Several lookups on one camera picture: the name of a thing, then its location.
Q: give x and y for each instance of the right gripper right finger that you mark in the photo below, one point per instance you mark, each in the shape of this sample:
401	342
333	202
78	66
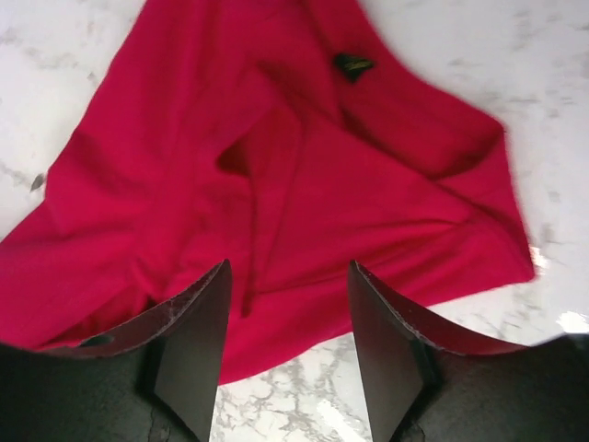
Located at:
427	378

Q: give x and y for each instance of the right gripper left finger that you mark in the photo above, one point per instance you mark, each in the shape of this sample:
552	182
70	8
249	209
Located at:
152	378

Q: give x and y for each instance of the red t shirt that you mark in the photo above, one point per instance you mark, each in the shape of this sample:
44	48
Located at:
285	137

